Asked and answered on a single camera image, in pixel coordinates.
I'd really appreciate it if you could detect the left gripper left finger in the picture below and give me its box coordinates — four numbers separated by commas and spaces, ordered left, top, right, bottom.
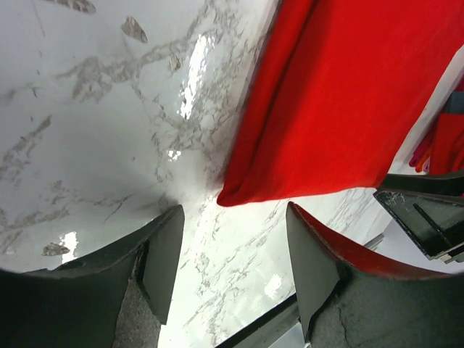
1, 205, 185, 347

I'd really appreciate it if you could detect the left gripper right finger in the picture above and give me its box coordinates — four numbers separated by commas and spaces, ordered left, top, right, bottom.
286, 203, 463, 347

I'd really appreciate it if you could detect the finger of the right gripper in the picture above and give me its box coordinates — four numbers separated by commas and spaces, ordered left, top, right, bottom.
374, 189, 463, 263
378, 170, 463, 196

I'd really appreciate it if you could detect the red t-shirt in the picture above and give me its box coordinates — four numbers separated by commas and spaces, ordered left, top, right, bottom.
428, 113, 464, 175
217, 1, 463, 207

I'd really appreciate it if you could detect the folded red t-shirt in stack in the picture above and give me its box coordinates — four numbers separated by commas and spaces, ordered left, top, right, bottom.
428, 113, 464, 175

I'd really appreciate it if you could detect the folded magenta t-shirt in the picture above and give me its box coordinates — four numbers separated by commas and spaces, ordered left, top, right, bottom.
409, 133, 434, 173

